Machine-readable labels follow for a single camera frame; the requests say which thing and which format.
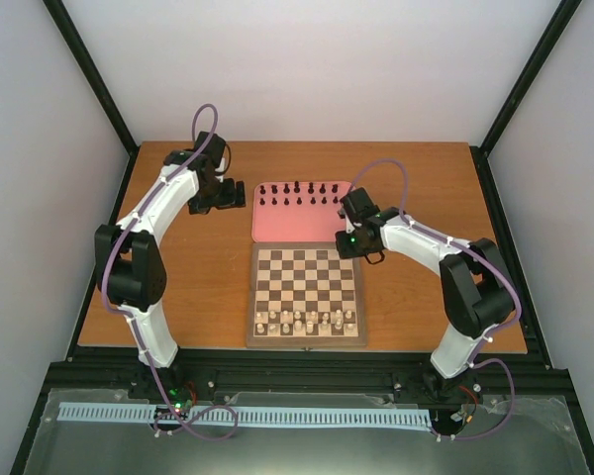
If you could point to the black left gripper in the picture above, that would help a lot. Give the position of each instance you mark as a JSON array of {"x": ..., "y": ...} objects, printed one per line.
[{"x": 197, "y": 205}]

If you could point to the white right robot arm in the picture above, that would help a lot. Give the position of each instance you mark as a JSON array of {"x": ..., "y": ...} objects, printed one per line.
[{"x": 478, "y": 294}]

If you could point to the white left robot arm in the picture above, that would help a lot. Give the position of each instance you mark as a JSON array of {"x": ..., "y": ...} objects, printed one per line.
[{"x": 130, "y": 272}]

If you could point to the black frame post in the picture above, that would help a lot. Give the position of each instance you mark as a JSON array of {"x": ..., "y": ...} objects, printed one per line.
[
  {"x": 73, "y": 40},
  {"x": 552, "y": 33}
]

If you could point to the black left frame post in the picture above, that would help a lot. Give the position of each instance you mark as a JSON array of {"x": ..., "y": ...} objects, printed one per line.
[{"x": 73, "y": 40}]

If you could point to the light blue cable duct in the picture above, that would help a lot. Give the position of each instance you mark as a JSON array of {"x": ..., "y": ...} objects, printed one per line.
[{"x": 248, "y": 417}]

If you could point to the black front frame rail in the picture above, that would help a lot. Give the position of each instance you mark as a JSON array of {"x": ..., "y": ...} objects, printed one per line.
[{"x": 211, "y": 375}]

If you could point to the wooden chess board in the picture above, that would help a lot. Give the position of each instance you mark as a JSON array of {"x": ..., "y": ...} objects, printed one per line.
[{"x": 304, "y": 277}]

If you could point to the black right frame post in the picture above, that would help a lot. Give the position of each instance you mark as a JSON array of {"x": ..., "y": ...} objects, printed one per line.
[{"x": 552, "y": 33}]

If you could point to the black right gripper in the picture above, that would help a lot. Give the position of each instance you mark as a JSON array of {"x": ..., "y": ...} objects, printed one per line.
[{"x": 346, "y": 252}]

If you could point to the pink plastic tray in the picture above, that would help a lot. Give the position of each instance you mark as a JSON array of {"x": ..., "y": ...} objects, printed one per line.
[{"x": 293, "y": 223}]

